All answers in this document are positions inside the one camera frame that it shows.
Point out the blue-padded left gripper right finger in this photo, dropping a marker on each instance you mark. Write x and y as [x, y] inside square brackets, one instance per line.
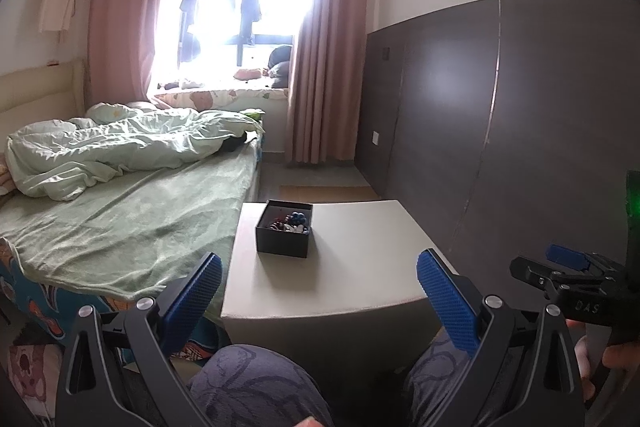
[522, 369]

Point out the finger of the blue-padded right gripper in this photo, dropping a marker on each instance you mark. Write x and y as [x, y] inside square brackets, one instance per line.
[567, 258]

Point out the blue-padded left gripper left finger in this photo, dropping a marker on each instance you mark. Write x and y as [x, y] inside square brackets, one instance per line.
[92, 389]

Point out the dark jewelry box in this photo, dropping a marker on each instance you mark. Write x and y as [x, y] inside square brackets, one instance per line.
[284, 229]

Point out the person's right hand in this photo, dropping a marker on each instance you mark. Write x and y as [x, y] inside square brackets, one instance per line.
[603, 374]

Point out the pink cartoon bag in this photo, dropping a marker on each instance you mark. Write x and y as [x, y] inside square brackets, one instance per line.
[34, 371]

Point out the person's right knee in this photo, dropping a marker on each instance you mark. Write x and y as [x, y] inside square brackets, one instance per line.
[432, 377]

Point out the person's knee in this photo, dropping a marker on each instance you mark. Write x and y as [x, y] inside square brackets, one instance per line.
[246, 385]
[432, 377]

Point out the green blanket bed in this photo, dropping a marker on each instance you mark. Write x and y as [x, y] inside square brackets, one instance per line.
[122, 240]

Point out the person's left knee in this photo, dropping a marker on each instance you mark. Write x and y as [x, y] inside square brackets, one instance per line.
[246, 385]

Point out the white square table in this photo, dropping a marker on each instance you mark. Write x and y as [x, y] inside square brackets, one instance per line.
[361, 257]

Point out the light green rumpled duvet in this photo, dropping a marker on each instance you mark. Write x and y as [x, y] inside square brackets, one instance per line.
[60, 159]

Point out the cardboard sheet on floor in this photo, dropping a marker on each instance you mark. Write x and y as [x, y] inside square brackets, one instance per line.
[327, 194]

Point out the black item on bed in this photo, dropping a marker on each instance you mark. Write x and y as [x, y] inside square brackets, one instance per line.
[233, 143]

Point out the cartoon print cushion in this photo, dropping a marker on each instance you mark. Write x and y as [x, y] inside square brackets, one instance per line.
[224, 99]

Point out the beige padded headboard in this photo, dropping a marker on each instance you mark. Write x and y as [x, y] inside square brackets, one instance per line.
[41, 93]

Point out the pink right curtain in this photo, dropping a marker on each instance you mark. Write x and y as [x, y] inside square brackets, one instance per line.
[326, 83]

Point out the pink curtain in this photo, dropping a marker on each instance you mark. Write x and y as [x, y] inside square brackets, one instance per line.
[121, 49]
[326, 83]

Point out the dark pillows on windowsill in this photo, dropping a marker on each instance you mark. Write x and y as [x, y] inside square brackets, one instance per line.
[278, 69]

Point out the pink left curtain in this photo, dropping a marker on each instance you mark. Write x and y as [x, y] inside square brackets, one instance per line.
[121, 49]

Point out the bright window with frame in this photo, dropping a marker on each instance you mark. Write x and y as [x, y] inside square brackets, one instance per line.
[205, 42]

